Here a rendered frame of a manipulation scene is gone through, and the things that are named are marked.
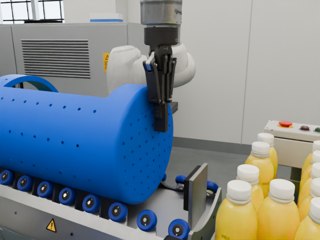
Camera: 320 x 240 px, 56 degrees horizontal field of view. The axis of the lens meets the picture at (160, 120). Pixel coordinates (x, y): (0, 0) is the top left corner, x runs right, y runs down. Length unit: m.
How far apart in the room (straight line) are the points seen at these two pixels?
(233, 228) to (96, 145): 0.30
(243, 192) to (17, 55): 2.60
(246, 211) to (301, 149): 0.39
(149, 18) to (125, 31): 1.68
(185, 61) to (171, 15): 0.69
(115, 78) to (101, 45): 1.15
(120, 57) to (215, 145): 2.51
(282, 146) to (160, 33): 0.46
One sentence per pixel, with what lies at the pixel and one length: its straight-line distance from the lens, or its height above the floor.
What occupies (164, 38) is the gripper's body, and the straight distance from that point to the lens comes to 0.64.
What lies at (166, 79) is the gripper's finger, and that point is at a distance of 0.69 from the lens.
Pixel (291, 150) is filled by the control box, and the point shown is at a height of 1.05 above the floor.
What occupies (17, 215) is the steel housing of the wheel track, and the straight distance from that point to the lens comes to 0.94.
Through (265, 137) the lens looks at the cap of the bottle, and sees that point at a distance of 0.78.
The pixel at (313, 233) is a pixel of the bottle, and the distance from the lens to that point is 0.52.
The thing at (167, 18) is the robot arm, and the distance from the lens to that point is 0.64.
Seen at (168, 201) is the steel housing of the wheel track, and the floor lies 0.93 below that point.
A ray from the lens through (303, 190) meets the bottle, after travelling 0.66.
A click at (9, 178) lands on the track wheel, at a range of 0.93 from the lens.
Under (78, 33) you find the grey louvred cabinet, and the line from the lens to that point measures 2.52.
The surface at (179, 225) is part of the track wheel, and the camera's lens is 0.64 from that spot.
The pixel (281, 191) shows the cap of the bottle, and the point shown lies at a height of 1.10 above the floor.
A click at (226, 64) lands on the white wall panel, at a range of 3.41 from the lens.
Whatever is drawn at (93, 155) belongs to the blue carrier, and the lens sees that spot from 0.63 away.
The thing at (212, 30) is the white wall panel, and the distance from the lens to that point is 3.42.
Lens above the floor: 1.34
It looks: 16 degrees down
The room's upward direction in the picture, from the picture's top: straight up
